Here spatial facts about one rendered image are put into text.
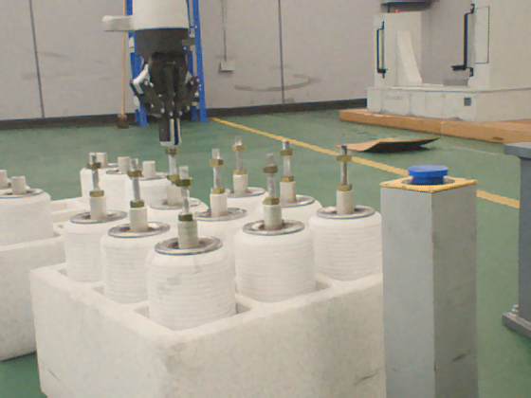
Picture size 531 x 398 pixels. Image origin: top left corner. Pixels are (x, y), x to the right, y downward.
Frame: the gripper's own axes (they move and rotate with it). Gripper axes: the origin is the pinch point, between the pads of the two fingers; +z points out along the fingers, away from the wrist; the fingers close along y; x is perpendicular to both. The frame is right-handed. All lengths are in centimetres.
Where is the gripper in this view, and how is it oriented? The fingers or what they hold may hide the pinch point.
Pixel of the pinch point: (170, 132)
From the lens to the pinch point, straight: 103.1
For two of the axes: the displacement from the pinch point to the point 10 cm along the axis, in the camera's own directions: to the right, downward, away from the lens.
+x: -8.4, -0.5, 5.3
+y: 5.3, -1.7, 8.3
